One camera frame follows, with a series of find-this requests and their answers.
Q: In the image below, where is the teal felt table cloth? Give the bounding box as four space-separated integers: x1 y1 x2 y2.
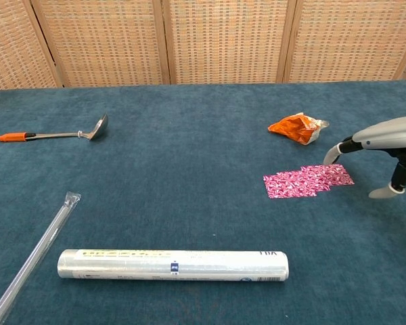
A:
0 79 406 325

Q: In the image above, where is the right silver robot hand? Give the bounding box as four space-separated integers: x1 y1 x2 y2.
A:
323 114 406 200

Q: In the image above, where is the steel ladle orange handle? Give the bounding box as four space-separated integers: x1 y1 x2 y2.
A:
0 112 109 143

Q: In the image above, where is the long clear wrapped tube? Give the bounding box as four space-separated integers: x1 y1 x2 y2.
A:
0 191 82 325

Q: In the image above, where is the white cling film roll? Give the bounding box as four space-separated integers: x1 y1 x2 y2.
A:
56 248 290 284

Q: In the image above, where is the crumpled orange snack wrapper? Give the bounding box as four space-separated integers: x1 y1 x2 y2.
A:
267 112 331 146

